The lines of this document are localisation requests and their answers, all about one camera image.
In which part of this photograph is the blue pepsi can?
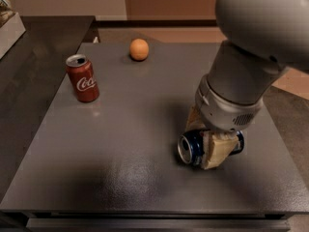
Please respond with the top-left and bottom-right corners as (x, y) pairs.
(178, 129), (244, 167)

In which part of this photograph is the dark side table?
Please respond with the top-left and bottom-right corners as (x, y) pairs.
(0, 15), (95, 200)

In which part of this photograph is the red coca-cola can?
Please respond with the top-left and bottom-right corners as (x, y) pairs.
(66, 54), (99, 102)

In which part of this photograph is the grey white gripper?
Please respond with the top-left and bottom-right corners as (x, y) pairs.
(185, 75), (264, 170)

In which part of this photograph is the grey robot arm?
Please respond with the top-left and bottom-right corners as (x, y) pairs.
(178, 0), (309, 170)

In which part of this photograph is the white box on side table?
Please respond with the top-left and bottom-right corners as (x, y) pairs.
(0, 0), (26, 59)

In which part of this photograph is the orange fruit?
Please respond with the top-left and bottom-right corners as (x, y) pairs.
(129, 39), (149, 61)

